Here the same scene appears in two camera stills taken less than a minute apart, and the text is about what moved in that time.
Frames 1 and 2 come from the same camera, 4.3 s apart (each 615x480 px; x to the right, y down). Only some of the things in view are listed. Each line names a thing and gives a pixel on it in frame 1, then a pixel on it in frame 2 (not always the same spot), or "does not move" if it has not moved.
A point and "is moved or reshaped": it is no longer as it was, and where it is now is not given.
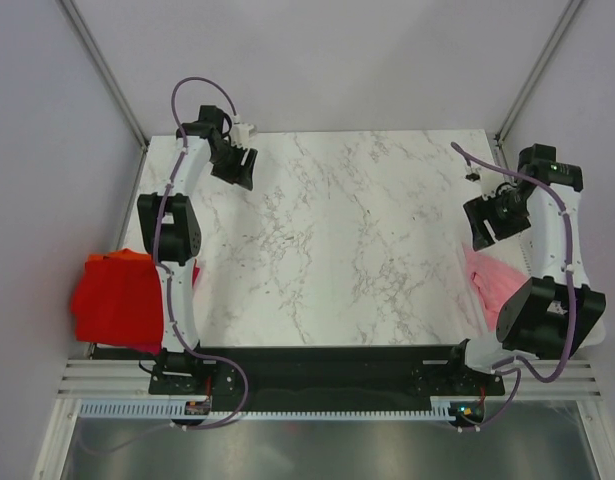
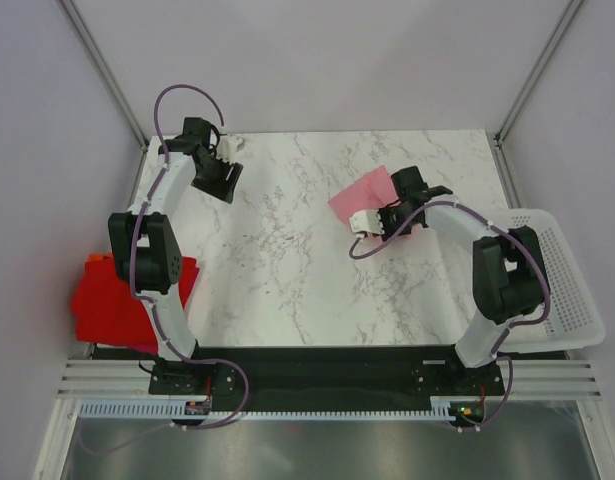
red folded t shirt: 118,301 does not move
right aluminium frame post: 574,5 does not move
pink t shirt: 493,281 is moved or reshaped
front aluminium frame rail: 100,377 does not move
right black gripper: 479,209 to 385,230
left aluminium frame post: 94,51 does not move
